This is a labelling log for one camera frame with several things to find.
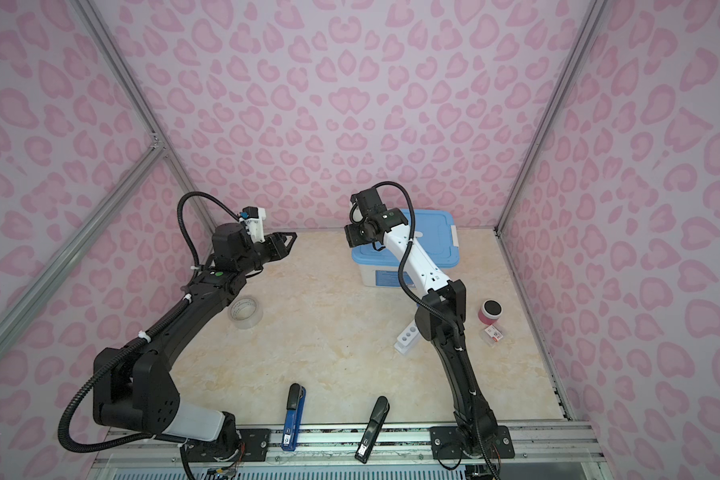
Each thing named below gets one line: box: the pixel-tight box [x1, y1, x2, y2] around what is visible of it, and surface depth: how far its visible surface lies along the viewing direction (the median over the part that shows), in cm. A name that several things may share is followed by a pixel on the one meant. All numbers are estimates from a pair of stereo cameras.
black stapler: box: [354, 396, 390, 464], surface depth 73 cm
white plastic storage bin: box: [352, 246, 418, 287], surface depth 95 cm
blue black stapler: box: [281, 383, 307, 452], surface depth 77 cm
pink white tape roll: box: [478, 299, 504, 326], surface depth 93 cm
